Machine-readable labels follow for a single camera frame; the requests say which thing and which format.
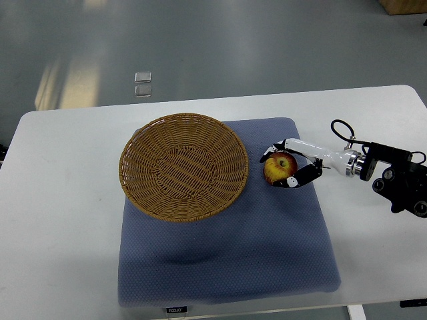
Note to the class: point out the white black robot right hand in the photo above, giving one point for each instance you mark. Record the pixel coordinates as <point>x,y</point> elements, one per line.
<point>312,160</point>

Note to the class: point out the red yellow apple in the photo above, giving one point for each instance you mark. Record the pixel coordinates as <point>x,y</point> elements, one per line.
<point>279,166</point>

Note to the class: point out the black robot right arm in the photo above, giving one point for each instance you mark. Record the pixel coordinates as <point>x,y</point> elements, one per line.
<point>403,182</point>

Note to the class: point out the brown wicker basket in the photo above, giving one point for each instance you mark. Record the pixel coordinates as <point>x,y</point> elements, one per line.
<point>183,167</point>

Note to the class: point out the blue-grey quilted mat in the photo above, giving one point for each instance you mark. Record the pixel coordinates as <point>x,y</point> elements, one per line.
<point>270,242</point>

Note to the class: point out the white table leg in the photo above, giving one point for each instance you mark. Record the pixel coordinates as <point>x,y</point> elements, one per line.
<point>356,312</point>

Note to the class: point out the black table control panel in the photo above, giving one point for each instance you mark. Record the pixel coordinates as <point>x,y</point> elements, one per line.
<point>413,303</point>

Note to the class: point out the brown wooden box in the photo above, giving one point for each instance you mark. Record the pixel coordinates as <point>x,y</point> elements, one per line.
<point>403,7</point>

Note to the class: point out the lower clear floor plate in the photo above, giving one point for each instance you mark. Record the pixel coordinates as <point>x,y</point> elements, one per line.
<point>143,90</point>

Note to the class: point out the clear floor plate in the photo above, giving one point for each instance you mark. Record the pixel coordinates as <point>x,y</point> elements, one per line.
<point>142,77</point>
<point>143,90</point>

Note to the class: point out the upper clear floor plate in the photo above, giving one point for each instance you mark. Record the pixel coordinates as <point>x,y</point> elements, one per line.
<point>142,77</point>

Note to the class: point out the black table brand label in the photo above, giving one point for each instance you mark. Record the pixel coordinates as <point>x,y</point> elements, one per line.
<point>176,310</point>

